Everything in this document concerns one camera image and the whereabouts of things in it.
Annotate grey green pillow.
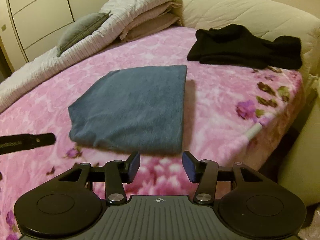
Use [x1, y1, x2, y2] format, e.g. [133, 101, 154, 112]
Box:
[57, 11, 111, 57]

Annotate cream wardrobe with panels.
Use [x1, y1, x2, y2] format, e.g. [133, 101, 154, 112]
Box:
[1, 0, 108, 71]

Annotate blue denim jeans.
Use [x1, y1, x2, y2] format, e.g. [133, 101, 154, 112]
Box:
[68, 65, 188, 154]

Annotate folded beige blanket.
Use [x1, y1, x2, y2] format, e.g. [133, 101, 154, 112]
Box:
[119, 0, 182, 42]

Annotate beige ribbed quilt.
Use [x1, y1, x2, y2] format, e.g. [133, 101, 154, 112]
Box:
[1, 0, 173, 112]

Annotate black crumpled garment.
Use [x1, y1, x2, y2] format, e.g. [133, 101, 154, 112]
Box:
[187, 24, 303, 70]

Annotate cream padded bed frame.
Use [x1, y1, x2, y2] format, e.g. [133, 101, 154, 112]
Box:
[177, 0, 319, 206]

